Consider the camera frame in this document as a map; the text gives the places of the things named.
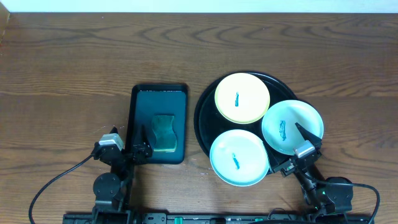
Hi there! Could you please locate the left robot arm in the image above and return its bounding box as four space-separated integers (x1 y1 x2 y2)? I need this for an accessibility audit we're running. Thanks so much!
91 127 153 224

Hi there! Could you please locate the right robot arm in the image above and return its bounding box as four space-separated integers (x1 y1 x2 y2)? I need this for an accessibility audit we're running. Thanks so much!
273 123 353 222

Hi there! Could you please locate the light green plate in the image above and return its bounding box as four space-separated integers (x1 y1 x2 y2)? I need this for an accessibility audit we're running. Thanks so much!
261 100 324 156
209 129 270 187

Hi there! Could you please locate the black round tray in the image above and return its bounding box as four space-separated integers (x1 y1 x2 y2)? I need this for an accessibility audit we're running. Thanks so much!
193 71 297 156

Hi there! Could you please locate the light green plate front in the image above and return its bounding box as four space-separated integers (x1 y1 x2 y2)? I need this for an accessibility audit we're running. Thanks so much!
209 129 270 187

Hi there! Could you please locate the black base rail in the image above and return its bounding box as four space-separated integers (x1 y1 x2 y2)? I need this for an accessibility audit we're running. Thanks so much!
62 213 369 224

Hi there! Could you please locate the green yellow sponge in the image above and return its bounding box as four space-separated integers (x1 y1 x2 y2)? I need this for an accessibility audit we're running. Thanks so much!
151 114 177 152

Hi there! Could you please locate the yellow plate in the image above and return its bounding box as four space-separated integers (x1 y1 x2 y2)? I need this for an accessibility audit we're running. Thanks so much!
215 73 271 124

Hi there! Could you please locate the black rectangular water tray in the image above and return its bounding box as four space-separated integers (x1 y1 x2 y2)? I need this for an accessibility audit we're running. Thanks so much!
125 84 188 164

